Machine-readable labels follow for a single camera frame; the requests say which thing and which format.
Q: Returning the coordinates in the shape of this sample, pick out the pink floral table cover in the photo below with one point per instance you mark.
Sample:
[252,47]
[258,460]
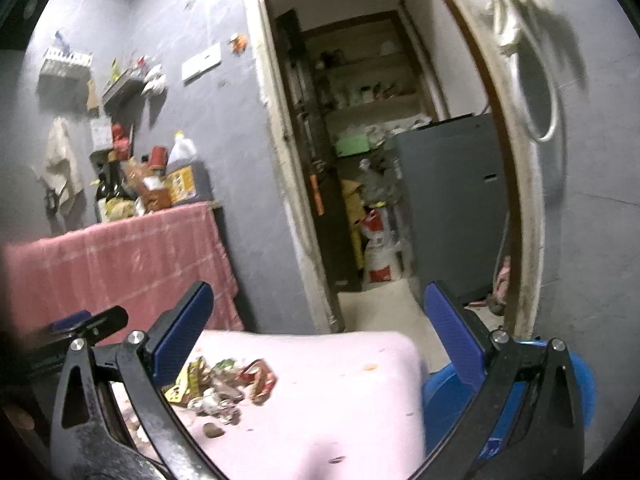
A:
[325,400]

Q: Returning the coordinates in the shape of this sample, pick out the orange snack bag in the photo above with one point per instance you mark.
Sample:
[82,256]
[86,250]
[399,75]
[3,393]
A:
[150,190]

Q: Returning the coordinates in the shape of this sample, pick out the green white wrapper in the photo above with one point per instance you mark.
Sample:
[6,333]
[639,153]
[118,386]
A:
[225,366]

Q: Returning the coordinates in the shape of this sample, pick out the yellow bag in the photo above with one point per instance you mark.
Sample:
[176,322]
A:
[355,225]

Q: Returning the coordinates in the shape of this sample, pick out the red cup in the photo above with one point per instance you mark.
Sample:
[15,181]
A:
[157,157]

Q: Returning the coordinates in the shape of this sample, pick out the wooden storage shelf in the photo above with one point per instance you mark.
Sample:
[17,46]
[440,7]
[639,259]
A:
[362,85]

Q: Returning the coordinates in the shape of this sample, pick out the large cooking oil jug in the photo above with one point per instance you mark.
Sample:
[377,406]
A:
[185,175]

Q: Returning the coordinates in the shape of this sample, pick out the green box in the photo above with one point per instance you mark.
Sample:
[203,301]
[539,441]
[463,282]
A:
[352,143]

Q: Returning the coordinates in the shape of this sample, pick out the grey panel board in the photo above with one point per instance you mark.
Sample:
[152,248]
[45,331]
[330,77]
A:
[447,200]

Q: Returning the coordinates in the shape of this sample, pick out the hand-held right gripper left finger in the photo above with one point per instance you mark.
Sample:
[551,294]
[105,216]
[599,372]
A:
[182,332]

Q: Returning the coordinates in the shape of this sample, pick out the wooden door frame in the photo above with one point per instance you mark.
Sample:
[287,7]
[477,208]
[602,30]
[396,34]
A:
[280,160]

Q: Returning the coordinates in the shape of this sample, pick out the brown nutshell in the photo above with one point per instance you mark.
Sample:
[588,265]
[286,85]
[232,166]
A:
[212,430]

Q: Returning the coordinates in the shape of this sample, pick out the clear plastic bottle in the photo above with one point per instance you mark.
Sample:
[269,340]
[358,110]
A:
[372,180]

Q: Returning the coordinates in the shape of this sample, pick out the red snack wrapper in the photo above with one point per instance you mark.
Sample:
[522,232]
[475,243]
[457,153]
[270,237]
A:
[257,380]

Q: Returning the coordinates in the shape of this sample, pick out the yellow snack wrapper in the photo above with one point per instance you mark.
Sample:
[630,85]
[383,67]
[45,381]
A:
[186,382]

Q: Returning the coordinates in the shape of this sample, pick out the grey wall shelf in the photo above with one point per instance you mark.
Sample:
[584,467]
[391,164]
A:
[124,87]

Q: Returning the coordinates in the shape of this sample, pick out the pink checked cloth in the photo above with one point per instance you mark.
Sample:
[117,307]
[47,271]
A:
[125,270]

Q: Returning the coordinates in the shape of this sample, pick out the pink item on floor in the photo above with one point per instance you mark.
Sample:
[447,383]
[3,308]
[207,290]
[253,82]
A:
[502,280]

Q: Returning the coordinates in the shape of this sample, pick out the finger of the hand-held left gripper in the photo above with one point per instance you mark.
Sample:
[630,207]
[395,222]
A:
[80,321]

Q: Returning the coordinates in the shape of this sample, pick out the dark glass bottle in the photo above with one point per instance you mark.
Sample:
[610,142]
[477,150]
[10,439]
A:
[107,187]

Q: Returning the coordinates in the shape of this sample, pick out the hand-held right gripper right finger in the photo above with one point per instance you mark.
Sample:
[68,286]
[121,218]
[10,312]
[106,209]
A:
[452,332]

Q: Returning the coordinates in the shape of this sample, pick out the beige hanging towel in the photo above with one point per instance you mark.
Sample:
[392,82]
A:
[61,167]

